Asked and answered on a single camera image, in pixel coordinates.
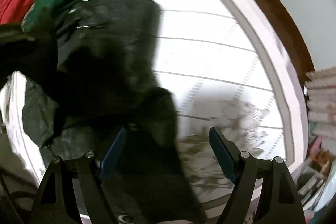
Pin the brown wooden bed frame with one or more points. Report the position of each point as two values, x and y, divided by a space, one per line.
289 35

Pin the stack of folded towels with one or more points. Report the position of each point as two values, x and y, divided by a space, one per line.
321 102

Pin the black leather jacket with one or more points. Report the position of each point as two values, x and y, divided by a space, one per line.
89 77

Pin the white checked bed sheet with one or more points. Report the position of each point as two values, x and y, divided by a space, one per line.
240 132

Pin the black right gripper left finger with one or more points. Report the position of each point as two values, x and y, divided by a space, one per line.
71 185

